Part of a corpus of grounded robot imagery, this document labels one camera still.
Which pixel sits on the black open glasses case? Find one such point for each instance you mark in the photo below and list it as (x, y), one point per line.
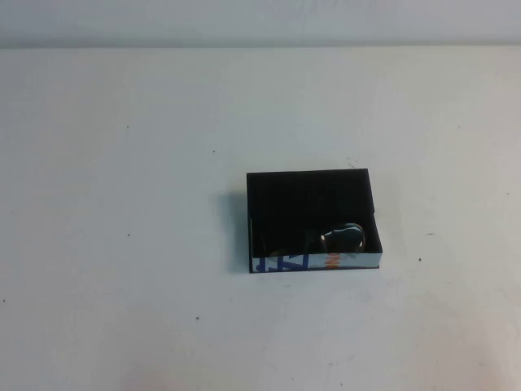
(309, 195)

